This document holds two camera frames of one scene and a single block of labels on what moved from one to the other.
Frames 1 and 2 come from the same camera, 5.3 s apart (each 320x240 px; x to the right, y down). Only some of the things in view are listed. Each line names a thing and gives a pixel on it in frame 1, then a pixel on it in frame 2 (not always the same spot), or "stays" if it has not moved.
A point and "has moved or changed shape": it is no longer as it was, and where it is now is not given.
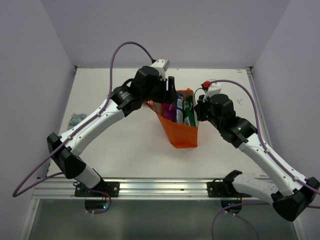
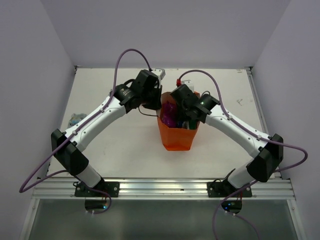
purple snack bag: x=170 y=111 has moved or changed shape
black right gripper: x=199 y=107 → x=184 y=117
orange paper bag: x=181 y=135 has moved or changed shape
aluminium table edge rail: x=250 y=71 stays
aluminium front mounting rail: x=129 y=188 stays
